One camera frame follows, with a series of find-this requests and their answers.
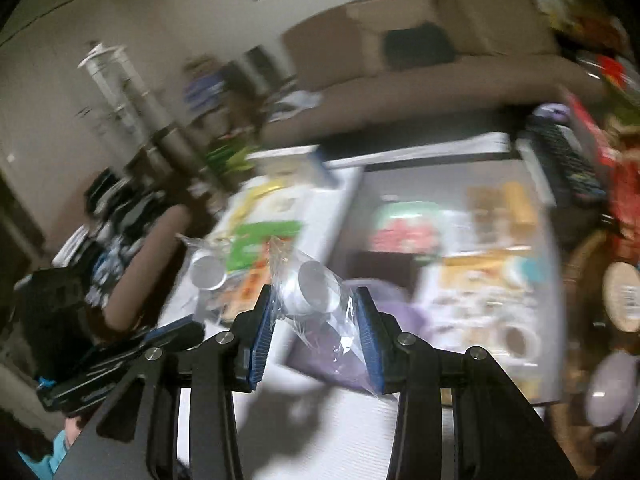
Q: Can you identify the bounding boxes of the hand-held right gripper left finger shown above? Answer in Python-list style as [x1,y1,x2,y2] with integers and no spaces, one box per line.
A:
[54,284,276,480]

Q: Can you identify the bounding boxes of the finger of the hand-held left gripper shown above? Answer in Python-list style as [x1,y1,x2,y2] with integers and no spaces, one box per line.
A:
[140,319,207,361]

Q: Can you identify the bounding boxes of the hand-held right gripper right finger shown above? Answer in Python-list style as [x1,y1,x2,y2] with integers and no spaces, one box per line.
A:
[350,287,581,480]

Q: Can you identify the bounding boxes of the clear bag with silver tin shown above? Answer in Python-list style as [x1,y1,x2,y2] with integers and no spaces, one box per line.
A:
[177,232,236,321]
[267,237,401,401]

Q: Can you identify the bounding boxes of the white storage container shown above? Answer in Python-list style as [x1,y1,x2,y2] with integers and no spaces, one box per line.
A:
[320,132,568,406]

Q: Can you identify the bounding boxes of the person's left forearm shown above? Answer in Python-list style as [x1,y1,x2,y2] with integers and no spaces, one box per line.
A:
[17,412,88,478]

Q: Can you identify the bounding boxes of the purple pouch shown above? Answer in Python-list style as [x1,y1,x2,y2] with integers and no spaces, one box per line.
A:
[287,280,431,396]

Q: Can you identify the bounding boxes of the orange snack packet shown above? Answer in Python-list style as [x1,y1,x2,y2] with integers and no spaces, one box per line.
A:
[220,260,273,321]

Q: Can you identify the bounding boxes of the green snack packet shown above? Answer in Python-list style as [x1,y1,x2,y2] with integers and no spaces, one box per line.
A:
[227,220,306,273]

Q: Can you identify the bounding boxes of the striped white cloth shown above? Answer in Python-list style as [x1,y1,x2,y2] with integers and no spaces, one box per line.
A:
[160,165,546,480]

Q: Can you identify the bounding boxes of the green and red packet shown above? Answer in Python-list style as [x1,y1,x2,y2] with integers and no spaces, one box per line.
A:
[370,200,446,266]

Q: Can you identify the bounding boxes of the flat yellow packet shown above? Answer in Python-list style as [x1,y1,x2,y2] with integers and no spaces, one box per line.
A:
[440,250,531,291]

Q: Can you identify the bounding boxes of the tape roll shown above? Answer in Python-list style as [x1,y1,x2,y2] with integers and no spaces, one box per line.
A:
[497,322,543,361]

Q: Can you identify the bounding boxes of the white box with blue print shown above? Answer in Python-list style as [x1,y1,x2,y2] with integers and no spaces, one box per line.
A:
[247,145,331,186]

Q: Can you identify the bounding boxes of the yellow box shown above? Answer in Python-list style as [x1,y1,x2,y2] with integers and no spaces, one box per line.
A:
[502,182,541,228]

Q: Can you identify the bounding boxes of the wicker basket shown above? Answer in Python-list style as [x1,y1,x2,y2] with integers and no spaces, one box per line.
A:
[550,230,640,466]

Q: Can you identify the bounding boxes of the blue purple bag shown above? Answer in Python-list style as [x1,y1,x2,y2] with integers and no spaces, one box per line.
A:
[182,72,226,111]

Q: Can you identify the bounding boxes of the pale purple plate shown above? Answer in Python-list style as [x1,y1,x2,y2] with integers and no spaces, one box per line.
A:
[585,350,640,428]

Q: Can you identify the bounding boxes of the round beige lid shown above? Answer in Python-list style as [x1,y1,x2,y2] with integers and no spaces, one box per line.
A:
[602,260,640,333]

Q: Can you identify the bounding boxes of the white metal rack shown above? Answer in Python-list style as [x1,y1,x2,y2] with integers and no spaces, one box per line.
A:
[77,42,166,161]

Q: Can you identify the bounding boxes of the beige sofa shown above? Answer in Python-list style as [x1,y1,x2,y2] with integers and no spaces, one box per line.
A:
[260,0,608,146]

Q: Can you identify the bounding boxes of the black remote control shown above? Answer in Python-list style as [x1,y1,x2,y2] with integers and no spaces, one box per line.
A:
[525,122,608,201]

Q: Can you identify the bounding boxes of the red snack packet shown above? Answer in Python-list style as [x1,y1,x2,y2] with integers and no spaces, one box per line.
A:
[565,55,640,261]

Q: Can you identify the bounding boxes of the dark cushion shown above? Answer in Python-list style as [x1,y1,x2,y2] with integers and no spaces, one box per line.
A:
[382,24,458,68]

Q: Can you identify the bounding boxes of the colourful snack packet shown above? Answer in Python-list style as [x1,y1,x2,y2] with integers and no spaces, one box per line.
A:
[552,0,626,46]

